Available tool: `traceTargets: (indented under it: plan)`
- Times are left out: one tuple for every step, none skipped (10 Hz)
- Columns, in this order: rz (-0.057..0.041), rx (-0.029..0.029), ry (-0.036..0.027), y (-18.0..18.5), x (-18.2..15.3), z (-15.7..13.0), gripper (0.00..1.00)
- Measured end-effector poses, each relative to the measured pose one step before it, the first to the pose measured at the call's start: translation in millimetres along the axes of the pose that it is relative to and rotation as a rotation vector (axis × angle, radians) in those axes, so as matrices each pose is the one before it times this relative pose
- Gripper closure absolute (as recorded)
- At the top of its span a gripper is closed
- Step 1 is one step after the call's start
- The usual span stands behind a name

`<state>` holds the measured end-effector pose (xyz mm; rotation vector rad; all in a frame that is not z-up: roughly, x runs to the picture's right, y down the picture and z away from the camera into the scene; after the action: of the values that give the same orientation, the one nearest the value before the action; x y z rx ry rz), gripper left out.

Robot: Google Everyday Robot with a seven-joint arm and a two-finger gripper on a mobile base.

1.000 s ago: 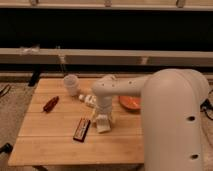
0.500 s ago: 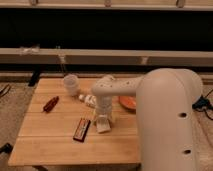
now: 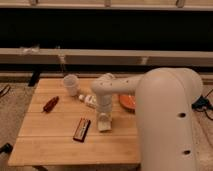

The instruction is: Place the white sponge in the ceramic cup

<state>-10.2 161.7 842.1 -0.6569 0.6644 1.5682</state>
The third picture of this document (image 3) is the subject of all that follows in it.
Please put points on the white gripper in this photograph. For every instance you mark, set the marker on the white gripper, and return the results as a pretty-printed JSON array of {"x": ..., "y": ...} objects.
[{"x": 104, "y": 115}]

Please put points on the white sponge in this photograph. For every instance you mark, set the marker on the white sponge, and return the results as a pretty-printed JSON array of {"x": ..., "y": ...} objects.
[{"x": 104, "y": 127}]

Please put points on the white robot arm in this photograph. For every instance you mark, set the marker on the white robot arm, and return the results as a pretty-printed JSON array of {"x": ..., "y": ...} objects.
[{"x": 164, "y": 98}]

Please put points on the white ceramic cup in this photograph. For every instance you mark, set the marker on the white ceramic cup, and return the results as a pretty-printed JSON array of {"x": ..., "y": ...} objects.
[{"x": 71, "y": 83}]

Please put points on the white plastic bottle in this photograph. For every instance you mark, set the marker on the white plastic bottle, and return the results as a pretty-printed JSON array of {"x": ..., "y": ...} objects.
[{"x": 88, "y": 100}]

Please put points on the orange plate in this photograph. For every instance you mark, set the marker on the orange plate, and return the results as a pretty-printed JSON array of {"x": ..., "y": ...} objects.
[{"x": 127, "y": 101}]

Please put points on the blue black device on floor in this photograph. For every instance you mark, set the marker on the blue black device on floor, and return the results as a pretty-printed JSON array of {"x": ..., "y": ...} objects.
[{"x": 202, "y": 104}]

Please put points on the black object on floor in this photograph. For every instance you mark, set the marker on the black object on floor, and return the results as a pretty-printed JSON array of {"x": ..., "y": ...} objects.
[{"x": 6, "y": 148}]

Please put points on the red handled screwdriver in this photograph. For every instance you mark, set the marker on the red handled screwdriver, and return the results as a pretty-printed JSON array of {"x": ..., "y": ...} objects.
[{"x": 48, "y": 107}]

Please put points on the black table leg bracket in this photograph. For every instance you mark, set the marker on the black table leg bracket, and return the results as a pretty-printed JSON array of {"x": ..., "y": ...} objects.
[{"x": 34, "y": 78}]

